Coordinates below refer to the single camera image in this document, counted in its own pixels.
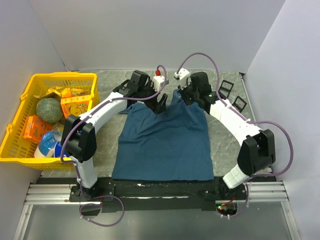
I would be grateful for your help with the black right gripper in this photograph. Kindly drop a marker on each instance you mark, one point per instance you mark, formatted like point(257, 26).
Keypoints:
point(182, 93)

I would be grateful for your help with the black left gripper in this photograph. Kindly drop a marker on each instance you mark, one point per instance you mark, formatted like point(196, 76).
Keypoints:
point(158, 107)

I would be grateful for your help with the blue t-shirt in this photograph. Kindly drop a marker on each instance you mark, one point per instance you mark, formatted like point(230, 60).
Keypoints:
point(171, 146)

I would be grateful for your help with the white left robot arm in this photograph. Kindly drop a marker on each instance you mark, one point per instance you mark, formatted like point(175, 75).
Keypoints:
point(79, 132)

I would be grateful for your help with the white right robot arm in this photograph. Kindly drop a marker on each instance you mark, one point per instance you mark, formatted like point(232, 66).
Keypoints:
point(257, 146)

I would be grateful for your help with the orange cracker box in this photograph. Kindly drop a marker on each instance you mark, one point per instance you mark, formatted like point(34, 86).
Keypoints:
point(76, 105)

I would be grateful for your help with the yellow snack bag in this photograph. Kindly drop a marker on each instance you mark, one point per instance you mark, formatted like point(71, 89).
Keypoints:
point(62, 92)

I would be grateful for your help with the green melon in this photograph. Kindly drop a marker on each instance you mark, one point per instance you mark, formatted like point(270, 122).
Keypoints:
point(49, 110)

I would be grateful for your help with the white blue bottle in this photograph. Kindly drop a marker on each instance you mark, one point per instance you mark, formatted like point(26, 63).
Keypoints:
point(45, 148)

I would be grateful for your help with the orange snack box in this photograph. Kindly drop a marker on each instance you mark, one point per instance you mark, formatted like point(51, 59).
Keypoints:
point(35, 129)

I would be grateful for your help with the yellow plastic basket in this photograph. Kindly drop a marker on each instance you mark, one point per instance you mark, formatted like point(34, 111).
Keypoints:
point(15, 148)

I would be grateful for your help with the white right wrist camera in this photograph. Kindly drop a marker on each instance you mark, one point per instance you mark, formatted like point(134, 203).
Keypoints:
point(182, 75)

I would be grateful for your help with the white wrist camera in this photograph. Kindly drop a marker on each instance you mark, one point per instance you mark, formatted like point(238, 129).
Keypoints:
point(158, 82)
point(182, 75)

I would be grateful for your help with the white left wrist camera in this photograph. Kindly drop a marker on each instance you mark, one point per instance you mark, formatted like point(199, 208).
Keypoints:
point(158, 82)

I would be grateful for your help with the black frame near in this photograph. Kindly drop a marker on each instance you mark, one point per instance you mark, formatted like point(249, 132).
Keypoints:
point(239, 104)

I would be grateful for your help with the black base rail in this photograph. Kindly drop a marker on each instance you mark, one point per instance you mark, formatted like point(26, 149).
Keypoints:
point(134, 195)

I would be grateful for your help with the aluminium frame rail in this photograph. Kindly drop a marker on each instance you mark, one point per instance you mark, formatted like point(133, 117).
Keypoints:
point(49, 193)

